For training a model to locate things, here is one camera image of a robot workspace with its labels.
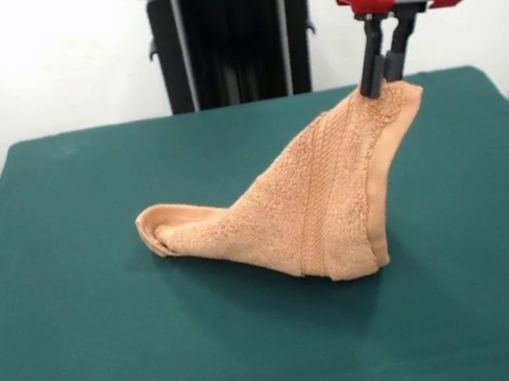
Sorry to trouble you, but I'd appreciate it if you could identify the dark green table cloth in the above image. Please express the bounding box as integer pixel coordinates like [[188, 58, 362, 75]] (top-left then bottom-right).
[[0, 56, 509, 381]]

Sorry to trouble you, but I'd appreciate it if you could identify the tan terry towel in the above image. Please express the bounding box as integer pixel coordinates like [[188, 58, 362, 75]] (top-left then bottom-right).
[[119, 75, 453, 314]]

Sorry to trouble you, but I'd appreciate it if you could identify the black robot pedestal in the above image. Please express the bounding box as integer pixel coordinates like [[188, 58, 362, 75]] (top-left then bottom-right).
[[123, 0, 349, 122]]

